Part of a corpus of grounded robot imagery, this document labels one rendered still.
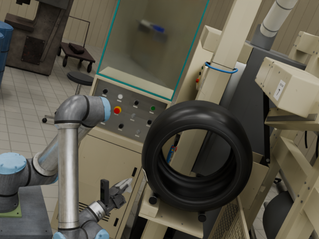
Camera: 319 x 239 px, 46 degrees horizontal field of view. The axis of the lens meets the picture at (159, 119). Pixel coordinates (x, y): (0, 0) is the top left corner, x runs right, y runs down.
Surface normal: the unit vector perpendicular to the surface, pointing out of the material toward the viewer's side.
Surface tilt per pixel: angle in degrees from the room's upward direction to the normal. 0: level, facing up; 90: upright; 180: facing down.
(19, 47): 90
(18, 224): 0
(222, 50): 90
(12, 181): 92
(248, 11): 90
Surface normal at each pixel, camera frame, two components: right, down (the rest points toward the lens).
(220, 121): 0.25, -0.45
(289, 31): -0.85, -0.15
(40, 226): 0.33, -0.90
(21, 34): 0.29, 0.39
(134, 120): -0.09, 0.28
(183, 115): -0.25, -0.50
